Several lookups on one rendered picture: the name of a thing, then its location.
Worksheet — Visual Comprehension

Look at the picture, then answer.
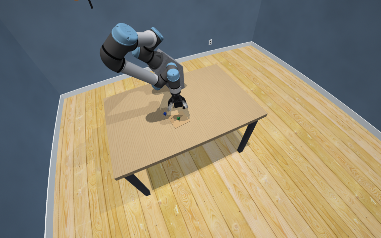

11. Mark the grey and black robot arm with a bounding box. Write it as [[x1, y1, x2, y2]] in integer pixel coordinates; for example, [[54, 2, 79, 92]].
[[100, 23, 181, 94]]

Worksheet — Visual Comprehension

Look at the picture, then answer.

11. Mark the tan square mat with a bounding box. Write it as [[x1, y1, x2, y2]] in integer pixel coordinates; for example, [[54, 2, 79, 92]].
[[168, 111, 190, 128]]

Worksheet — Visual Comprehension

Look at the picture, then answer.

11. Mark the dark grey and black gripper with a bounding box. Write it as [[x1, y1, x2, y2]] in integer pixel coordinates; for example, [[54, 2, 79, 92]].
[[167, 92, 188, 111]]

